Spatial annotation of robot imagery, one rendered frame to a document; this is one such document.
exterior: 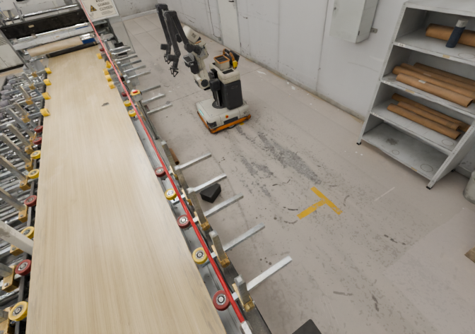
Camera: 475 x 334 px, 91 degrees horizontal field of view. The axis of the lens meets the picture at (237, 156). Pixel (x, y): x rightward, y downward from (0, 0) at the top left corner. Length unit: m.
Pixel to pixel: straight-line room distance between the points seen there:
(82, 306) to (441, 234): 2.73
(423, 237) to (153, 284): 2.25
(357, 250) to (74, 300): 2.07
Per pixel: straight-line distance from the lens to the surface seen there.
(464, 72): 3.03
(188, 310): 1.31
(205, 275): 1.64
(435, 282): 2.58
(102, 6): 5.15
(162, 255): 1.45
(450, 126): 3.00
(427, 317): 2.45
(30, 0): 5.47
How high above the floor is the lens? 2.13
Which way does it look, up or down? 44 degrees down
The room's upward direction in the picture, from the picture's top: 9 degrees counter-clockwise
